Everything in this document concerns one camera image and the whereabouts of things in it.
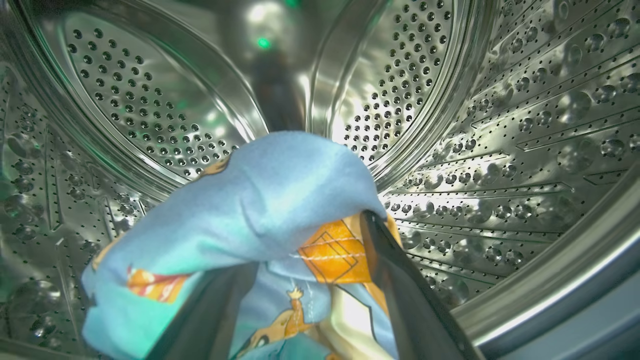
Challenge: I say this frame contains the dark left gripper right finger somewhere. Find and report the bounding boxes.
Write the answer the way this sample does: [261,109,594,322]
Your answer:
[360,210,483,360]

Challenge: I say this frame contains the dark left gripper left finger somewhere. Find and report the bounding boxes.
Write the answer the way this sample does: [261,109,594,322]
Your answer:
[145,262,261,360]

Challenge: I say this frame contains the blue cartoon print garment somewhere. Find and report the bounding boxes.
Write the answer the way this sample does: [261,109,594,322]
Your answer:
[80,131,402,360]

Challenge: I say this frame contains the white front-load washing machine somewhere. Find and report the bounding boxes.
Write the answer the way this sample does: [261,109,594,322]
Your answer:
[470,235,640,360]

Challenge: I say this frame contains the perforated steel washer drum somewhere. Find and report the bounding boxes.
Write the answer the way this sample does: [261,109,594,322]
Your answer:
[0,0,640,360]

